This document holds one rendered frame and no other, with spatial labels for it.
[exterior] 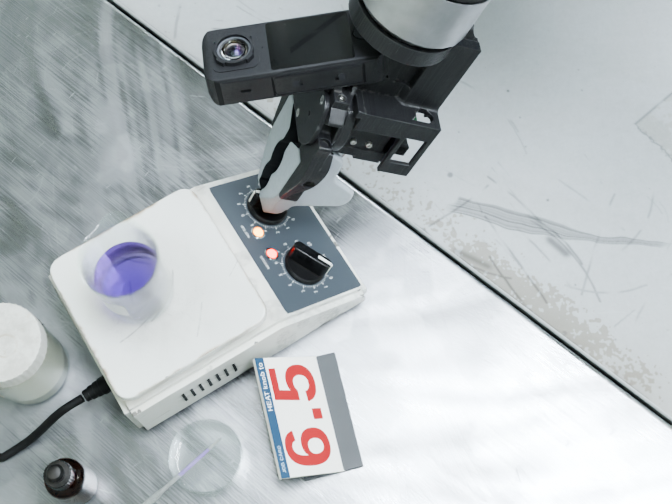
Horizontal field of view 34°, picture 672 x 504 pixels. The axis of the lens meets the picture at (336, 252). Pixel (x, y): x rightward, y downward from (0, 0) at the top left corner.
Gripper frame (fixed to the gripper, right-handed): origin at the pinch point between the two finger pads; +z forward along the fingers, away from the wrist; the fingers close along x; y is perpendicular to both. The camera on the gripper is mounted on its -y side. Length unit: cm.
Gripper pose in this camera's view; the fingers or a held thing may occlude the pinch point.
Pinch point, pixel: (263, 191)
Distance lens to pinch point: 82.0
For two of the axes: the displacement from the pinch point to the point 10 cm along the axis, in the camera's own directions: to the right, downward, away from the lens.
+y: 9.1, 1.4, 3.9
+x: -1.1, -8.3, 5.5
